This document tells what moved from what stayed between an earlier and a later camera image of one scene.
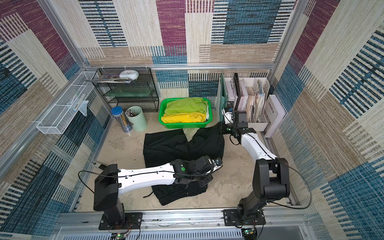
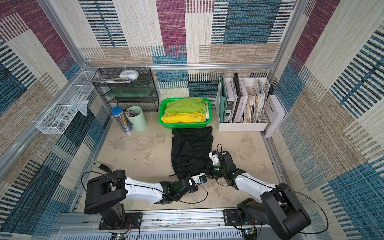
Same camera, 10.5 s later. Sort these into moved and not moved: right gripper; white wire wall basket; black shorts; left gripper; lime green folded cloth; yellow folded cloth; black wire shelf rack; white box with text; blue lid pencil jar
Moved: right gripper; black shorts; left gripper
Not moved: white box with text; lime green folded cloth; black wire shelf rack; yellow folded cloth; blue lid pencil jar; white wire wall basket
